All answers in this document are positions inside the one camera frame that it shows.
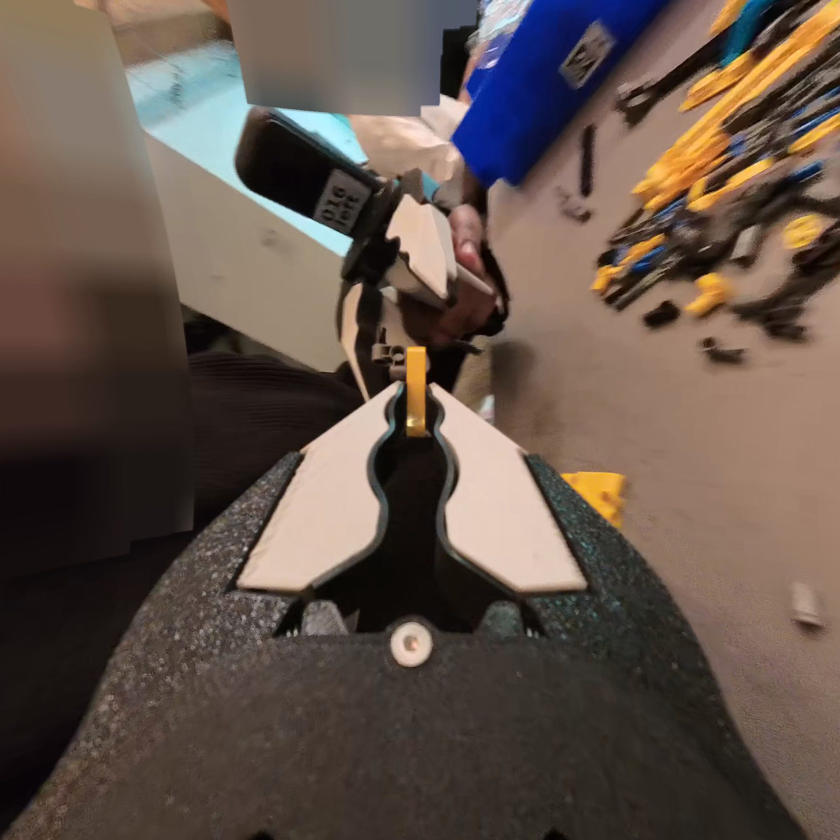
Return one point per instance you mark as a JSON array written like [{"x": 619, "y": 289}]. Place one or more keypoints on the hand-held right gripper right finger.
[{"x": 505, "y": 512}]

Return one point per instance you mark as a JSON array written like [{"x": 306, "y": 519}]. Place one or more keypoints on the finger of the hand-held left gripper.
[
  {"x": 474, "y": 279},
  {"x": 423, "y": 253}
]

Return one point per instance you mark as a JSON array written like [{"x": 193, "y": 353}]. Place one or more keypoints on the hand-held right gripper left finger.
[{"x": 315, "y": 512}]

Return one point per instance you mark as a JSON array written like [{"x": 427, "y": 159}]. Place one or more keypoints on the yellow toy beam piece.
[{"x": 416, "y": 394}]

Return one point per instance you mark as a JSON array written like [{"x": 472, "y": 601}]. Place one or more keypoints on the pile of toy building pieces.
[{"x": 735, "y": 170}]

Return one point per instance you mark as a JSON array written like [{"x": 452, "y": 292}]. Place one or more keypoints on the person's left hand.
[{"x": 469, "y": 236}]

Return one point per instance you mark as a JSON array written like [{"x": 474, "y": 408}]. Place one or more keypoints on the yellow toy block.
[{"x": 597, "y": 495}]

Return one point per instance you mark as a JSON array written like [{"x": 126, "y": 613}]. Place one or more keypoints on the person's dark knit sweater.
[{"x": 262, "y": 433}]

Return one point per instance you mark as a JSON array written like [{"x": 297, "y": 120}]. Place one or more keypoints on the grey toy connector piece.
[{"x": 387, "y": 354}]

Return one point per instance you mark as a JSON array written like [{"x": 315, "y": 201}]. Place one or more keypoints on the white board panel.
[{"x": 249, "y": 275}]

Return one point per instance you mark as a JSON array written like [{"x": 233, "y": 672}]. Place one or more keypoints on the blue plastic bin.
[{"x": 558, "y": 85}]

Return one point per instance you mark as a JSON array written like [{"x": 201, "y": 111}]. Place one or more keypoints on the grey toy pin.
[{"x": 807, "y": 607}]

